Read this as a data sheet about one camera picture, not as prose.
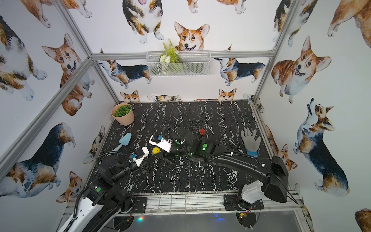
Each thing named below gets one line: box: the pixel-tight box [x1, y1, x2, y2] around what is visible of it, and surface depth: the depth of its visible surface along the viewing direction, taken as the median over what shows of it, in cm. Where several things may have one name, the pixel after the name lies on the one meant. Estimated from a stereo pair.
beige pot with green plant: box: [111, 102, 135, 126], surface depth 102 cm
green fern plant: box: [159, 38, 181, 64], surface depth 84 cm
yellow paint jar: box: [152, 146, 162, 155], surface depth 66 cm
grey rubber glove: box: [241, 127, 262, 153], surface depth 99 cm
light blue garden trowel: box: [111, 132, 132, 152], surface depth 100 cm
